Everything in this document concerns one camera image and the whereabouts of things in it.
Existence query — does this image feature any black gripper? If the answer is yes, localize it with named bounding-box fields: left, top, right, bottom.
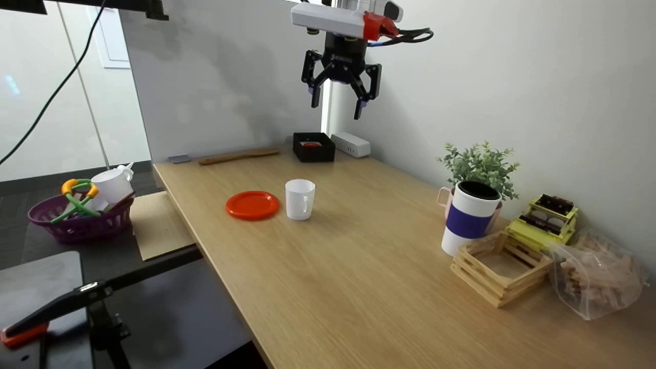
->
left=298, top=31, right=383, bottom=123

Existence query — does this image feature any white plastic mug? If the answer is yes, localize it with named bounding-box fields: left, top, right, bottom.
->
left=283, top=177, right=318, bottom=224

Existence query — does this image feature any orange round side plate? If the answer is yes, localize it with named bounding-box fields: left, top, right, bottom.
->
left=224, top=189, right=283, bottom=221

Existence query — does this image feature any white rectangular device box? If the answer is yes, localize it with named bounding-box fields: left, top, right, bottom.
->
left=329, top=128, right=372, bottom=160

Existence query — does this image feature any black tray with red card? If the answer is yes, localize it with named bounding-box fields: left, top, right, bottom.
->
left=290, top=132, right=338, bottom=164

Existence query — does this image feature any white divider panel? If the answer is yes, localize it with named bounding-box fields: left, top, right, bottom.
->
left=118, top=0, right=329, bottom=164

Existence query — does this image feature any long wooden stick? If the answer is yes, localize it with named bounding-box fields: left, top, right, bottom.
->
left=197, top=147, right=283, bottom=168

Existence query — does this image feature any small green potted plant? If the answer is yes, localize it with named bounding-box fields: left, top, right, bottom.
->
left=439, top=140, right=521, bottom=202

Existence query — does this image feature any white cup with purple band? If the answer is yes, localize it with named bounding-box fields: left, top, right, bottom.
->
left=439, top=179, right=502, bottom=258

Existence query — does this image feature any black overhead bar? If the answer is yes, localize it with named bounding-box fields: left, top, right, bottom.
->
left=0, top=0, right=169, bottom=22

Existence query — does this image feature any brown cardboard sheet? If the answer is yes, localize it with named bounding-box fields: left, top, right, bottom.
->
left=127, top=189, right=201, bottom=263

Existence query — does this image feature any white cup in basket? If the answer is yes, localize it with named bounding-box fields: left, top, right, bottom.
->
left=88, top=161, right=138, bottom=214

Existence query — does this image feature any yellow-green slat crate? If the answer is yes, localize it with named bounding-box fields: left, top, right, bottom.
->
left=506, top=192, right=581, bottom=251

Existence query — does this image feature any light wooden slat crate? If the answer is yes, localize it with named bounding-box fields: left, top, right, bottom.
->
left=448, top=230, right=556, bottom=310

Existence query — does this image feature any purple plastic basket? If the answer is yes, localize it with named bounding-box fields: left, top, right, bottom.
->
left=25, top=192, right=138, bottom=245

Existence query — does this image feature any clear bag of wooden pieces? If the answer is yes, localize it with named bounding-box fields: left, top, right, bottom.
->
left=545, top=234, right=652, bottom=322

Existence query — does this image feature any grey seat pad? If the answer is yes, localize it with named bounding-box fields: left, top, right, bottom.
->
left=0, top=247, right=88, bottom=336

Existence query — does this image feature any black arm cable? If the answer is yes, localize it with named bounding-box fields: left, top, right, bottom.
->
left=381, top=25, right=436, bottom=50

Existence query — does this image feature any black hanging cable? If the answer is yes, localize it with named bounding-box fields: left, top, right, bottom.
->
left=0, top=0, right=111, bottom=168

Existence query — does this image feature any black clamp stand orange handle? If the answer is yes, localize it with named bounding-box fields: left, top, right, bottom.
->
left=0, top=243, right=205, bottom=369

